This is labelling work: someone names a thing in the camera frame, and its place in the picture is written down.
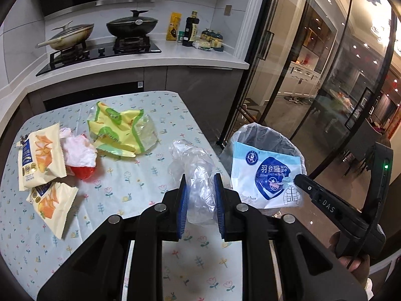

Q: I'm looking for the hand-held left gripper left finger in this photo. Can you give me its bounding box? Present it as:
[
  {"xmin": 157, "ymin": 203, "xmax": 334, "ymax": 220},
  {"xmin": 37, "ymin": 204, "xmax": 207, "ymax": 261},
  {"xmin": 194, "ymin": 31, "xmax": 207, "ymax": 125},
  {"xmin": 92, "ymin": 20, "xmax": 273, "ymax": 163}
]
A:
[{"xmin": 37, "ymin": 174, "xmax": 188, "ymax": 301}]

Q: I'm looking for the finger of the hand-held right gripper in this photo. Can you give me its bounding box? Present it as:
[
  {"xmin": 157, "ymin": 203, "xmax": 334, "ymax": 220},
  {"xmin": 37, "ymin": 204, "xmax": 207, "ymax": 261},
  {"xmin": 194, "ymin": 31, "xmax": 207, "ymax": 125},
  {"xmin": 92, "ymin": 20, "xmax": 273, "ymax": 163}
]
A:
[{"xmin": 293, "ymin": 173, "xmax": 320, "ymax": 199}]

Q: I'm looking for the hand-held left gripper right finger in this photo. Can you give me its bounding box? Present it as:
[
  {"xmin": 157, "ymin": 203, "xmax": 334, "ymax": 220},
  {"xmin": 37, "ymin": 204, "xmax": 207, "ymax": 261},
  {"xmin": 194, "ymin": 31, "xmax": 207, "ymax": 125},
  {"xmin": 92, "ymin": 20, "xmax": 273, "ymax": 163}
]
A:
[{"xmin": 214, "ymin": 173, "xmax": 367, "ymax": 301}]

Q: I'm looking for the clear plastic bag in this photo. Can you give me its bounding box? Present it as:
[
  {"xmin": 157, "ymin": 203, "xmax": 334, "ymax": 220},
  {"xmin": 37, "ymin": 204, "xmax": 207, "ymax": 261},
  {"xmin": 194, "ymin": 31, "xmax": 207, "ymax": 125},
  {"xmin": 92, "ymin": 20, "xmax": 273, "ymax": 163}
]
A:
[{"xmin": 168, "ymin": 139, "xmax": 224, "ymax": 226}]

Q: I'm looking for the blue white wet wipes packet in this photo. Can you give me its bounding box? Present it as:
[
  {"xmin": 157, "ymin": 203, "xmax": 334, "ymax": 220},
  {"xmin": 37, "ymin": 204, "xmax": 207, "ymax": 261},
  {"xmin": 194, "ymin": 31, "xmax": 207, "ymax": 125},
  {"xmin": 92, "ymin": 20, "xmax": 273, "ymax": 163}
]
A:
[{"xmin": 231, "ymin": 141, "xmax": 305, "ymax": 209}]

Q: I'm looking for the trash bin with white liner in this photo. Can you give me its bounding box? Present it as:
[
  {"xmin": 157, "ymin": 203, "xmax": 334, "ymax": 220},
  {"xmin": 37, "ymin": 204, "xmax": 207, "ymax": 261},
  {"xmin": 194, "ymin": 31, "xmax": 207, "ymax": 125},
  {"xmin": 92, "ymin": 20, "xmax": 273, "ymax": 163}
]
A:
[{"xmin": 218, "ymin": 123, "xmax": 309, "ymax": 218}]

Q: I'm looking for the yellow green plastic wrapper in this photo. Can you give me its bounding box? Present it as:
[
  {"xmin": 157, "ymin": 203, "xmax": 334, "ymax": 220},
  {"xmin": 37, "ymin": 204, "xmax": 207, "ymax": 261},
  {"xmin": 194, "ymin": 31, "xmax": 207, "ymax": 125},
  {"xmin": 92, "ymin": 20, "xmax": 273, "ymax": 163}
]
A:
[{"xmin": 87, "ymin": 101, "xmax": 157, "ymax": 159}]

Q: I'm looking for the red plastic bag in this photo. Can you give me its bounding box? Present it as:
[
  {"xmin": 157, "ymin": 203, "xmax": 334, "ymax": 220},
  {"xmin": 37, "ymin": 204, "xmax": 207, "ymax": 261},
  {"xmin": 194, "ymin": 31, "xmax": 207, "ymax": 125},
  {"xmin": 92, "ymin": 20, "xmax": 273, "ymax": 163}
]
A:
[{"xmin": 67, "ymin": 163, "xmax": 96, "ymax": 181}]

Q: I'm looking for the white tissue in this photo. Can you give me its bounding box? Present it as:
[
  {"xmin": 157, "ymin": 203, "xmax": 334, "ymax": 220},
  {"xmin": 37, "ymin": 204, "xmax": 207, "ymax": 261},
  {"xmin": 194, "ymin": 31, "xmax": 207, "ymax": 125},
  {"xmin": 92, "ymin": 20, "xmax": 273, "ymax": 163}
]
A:
[{"xmin": 59, "ymin": 127, "xmax": 98, "ymax": 168}]

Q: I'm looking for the cream orange snack packet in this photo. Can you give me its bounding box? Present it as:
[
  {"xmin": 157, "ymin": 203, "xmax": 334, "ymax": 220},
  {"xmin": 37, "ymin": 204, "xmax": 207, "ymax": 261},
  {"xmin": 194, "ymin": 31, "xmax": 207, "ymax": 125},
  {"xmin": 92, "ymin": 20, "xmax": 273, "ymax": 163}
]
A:
[
  {"xmin": 16, "ymin": 123, "xmax": 68, "ymax": 192},
  {"xmin": 26, "ymin": 182, "xmax": 79, "ymax": 240}
]

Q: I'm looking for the person's right hand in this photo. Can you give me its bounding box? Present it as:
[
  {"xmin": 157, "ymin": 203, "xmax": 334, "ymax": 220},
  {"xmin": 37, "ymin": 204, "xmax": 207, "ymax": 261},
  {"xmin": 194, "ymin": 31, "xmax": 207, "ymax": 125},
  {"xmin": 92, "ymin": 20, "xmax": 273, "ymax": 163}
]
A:
[{"xmin": 332, "ymin": 230, "xmax": 372, "ymax": 286}]

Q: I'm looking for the grey kitchen cabinet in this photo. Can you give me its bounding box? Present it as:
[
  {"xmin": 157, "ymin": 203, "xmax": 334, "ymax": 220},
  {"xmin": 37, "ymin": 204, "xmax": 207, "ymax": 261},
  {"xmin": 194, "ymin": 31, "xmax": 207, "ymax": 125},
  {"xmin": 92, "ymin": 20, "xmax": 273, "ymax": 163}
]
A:
[{"xmin": 144, "ymin": 66, "xmax": 245, "ymax": 145}]

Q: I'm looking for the glass sliding door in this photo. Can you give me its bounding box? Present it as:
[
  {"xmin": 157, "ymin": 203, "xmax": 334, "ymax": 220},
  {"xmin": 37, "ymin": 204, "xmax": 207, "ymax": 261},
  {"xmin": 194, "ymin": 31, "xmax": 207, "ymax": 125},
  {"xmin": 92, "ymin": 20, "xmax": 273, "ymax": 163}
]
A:
[{"xmin": 219, "ymin": 0, "xmax": 393, "ymax": 176}]

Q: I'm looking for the built-in black oven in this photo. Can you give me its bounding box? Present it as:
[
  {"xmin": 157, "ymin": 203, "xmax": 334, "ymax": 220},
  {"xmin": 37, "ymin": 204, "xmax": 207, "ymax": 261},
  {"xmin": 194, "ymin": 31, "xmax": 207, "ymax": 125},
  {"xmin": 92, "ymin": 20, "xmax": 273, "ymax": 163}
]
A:
[{"xmin": 42, "ymin": 82, "xmax": 145, "ymax": 112}]

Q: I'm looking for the clear food packet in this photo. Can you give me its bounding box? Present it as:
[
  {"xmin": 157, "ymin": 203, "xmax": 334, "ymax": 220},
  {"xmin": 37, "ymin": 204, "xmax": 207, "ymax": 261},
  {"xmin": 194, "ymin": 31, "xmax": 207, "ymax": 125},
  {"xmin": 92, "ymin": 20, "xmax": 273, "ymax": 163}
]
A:
[{"xmin": 192, "ymin": 39, "xmax": 214, "ymax": 51}]

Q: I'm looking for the seasoning jar set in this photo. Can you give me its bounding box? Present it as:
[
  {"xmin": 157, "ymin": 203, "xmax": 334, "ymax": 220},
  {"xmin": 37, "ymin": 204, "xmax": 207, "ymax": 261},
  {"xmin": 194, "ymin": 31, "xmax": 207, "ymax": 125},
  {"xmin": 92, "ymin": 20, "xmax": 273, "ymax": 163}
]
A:
[{"xmin": 200, "ymin": 28, "xmax": 225, "ymax": 52}]

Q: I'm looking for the black gas stove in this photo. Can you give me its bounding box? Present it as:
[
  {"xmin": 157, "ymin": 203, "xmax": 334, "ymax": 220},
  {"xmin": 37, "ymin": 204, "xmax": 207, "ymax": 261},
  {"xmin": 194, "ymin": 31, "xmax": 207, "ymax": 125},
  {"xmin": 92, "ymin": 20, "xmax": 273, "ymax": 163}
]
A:
[{"xmin": 35, "ymin": 36, "xmax": 162, "ymax": 77}]

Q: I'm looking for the dark sauce bottle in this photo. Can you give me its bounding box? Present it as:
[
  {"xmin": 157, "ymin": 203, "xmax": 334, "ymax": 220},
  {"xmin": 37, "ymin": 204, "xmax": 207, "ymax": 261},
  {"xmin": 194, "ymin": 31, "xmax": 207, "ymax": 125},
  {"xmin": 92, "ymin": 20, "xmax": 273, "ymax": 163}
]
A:
[{"xmin": 182, "ymin": 11, "xmax": 200, "ymax": 47}]

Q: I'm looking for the yellow seasoning packet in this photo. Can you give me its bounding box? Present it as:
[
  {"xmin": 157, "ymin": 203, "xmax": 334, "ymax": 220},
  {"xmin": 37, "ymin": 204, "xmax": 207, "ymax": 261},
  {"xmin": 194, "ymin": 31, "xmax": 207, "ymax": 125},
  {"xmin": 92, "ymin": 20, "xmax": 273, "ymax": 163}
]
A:
[{"xmin": 166, "ymin": 13, "xmax": 182, "ymax": 42}]

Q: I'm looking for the black wok with lid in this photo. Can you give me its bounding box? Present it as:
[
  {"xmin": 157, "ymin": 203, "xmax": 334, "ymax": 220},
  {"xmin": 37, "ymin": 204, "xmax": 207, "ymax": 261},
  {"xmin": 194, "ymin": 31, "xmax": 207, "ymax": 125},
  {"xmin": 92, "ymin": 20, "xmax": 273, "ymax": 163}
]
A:
[{"xmin": 106, "ymin": 10, "xmax": 158, "ymax": 37}]

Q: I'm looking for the beige wok with lid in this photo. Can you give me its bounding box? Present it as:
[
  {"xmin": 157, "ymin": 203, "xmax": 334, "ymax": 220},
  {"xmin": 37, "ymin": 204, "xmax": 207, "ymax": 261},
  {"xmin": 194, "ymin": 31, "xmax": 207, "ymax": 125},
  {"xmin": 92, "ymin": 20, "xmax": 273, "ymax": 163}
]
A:
[{"xmin": 38, "ymin": 21, "xmax": 95, "ymax": 51}]

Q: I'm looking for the black door handle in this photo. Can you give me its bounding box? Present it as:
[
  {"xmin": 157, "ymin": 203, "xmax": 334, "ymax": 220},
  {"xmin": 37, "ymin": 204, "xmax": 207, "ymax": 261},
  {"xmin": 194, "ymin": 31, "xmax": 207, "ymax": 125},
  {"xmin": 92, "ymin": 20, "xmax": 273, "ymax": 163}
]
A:
[{"xmin": 260, "ymin": 31, "xmax": 273, "ymax": 61}]

